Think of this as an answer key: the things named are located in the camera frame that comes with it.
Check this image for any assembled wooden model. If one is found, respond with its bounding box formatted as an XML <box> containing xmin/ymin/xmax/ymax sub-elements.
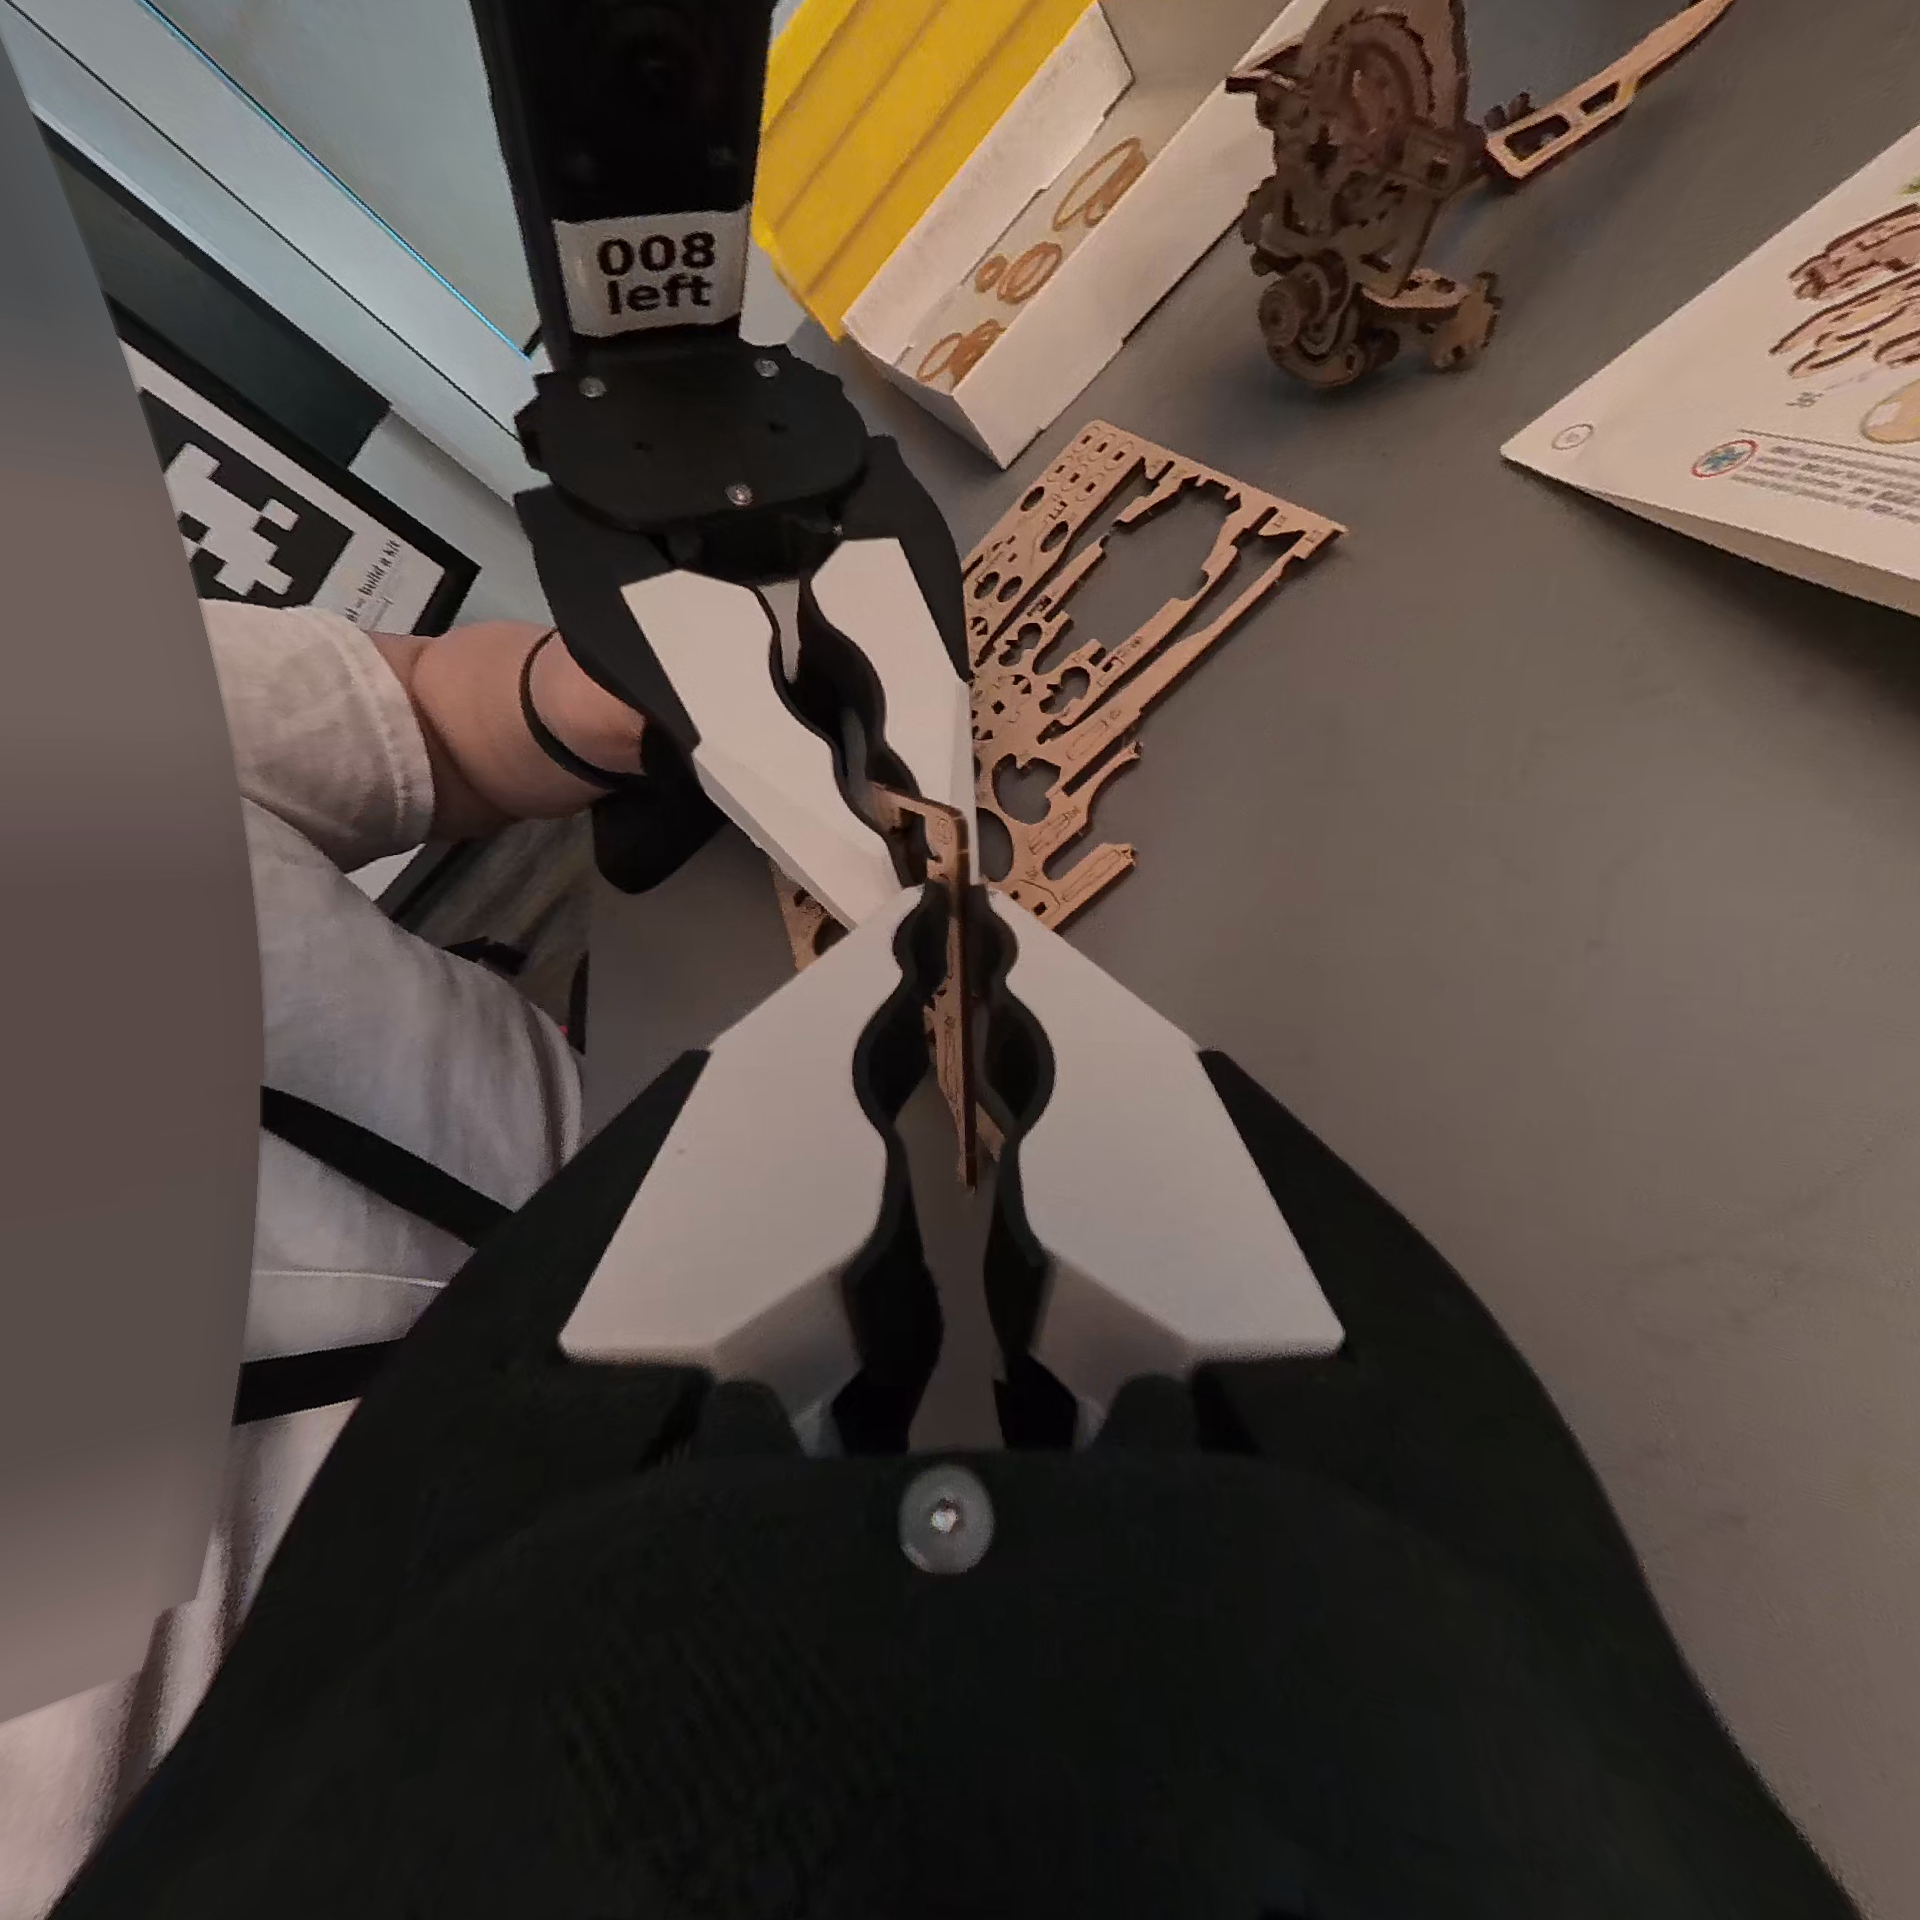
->
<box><xmin>1227</xmin><ymin>0</ymin><xmax>1743</xmax><ymax>394</ymax></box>

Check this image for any person's left hand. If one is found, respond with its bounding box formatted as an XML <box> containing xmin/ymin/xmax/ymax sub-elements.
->
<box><xmin>545</xmin><ymin>647</ymin><xmax>664</xmax><ymax>779</ymax></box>

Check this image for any black lanyard strap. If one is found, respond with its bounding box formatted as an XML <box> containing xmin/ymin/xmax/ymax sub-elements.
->
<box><xmin>232</xmin><ymin>1089</ymin><xmax>512</xmax><ymax>1426</ymax></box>

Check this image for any open instruction booklet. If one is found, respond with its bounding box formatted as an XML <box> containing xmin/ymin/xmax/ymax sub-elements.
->
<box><xmin>1499</xmin><ymin>118</ymin><xmax>1920</xmax><ymax>620</ymax></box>

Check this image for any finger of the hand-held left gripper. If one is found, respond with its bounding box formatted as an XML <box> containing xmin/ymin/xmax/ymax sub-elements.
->
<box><xmin>809</xmin><ymin>532</ymin><xmax>981</xmax><ymax>886</ymax></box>
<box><xmin>617</xmin><ymin>574</ymin><xmax>921</xmax><ymax>935</ymax></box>

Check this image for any yellow box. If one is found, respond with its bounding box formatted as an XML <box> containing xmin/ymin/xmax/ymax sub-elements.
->
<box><xmin>751</xmin><ymin>0</ymin><xmax>1104</xmax><ymax>345</ymax></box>

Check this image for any large wooden parts sheet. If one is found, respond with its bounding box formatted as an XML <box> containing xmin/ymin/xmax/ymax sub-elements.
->
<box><xmin>772</xmin><ymin>421</ymin><xmax>1347</xmax><ymax>970</ymax></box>

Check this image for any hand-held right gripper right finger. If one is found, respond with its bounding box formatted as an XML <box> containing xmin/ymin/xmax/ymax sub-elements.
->
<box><xmin>968</xmin><ymin>885</ymin><xmax>1347</xmax><ymax>1413</ymax></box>

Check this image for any pile of rubber bands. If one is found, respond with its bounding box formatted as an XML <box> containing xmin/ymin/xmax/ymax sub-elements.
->
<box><xmin>913</xmin><ymin>137</ymin><xmax>1149</xmax><ymax>383</ymax></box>

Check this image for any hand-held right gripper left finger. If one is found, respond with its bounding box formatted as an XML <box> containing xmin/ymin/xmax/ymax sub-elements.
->
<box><xmin>559</xmin><ymin>885</ymin><xmax>947</xmax><ymax>1420</ymax></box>

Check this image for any framed marker sign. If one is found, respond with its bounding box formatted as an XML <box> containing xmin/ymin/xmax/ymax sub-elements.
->
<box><xmin>113</xmin><ymin>323</ymin><xmax>482</xmax><ymax>639</ymax></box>

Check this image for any person's left forearm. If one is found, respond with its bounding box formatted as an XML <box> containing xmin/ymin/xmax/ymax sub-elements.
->
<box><xmin>360</xmin><ymin>617</ymin><xmax>602</xmax><ymax>874</ymax></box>

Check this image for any black wristband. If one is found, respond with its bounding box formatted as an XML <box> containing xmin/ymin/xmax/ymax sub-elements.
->
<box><xmin>517</xmin><ymin>627</ymin><xmax>640</xmax><ymax>787</ymax></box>

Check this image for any white cardboard box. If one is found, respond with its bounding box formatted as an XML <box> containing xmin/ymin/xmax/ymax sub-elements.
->
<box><xmin>840</xmin><ymin>0</ymin><xmax>1322</xmax><ymax>471</ymax></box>

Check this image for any small wooden parts strip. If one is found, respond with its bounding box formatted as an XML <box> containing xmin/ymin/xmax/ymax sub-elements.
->
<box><xmin>874</xmin><ymin>790</ymin><xmax>1004</xmax><ymax>1191</ymax></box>

